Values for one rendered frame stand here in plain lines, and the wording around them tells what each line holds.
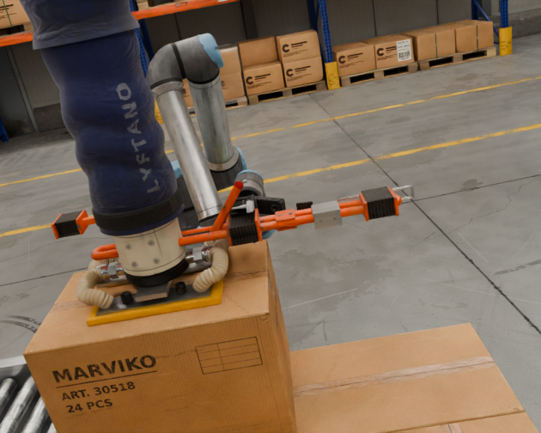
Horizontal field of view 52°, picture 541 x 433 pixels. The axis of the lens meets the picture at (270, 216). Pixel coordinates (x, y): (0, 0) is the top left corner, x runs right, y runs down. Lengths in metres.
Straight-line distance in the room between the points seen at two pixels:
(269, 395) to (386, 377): 0.41
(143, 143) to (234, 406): 0.69
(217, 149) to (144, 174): 0.84
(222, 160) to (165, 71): 0.53
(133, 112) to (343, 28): 8.87
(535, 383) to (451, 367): 0.85
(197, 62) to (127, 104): 0.58
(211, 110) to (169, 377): 0.96
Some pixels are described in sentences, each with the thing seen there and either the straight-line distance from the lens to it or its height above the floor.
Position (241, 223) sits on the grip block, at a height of 1.09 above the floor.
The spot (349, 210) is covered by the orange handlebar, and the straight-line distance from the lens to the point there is 1.40.
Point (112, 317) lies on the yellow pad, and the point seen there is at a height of 0.96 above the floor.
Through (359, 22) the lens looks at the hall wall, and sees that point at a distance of 10.11.
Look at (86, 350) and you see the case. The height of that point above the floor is 0.92.
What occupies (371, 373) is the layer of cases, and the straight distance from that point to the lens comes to 1.72.
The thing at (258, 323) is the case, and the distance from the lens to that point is 1.32.
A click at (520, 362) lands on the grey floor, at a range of 2.63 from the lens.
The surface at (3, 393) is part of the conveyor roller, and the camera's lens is 2.15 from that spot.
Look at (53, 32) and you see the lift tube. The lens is 1.28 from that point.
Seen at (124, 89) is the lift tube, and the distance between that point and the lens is 1.29.
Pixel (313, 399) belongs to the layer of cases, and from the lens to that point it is 1.66.
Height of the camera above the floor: 1.64
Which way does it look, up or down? 23 degrees down
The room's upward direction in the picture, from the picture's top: 11 degrees counter-clockwise
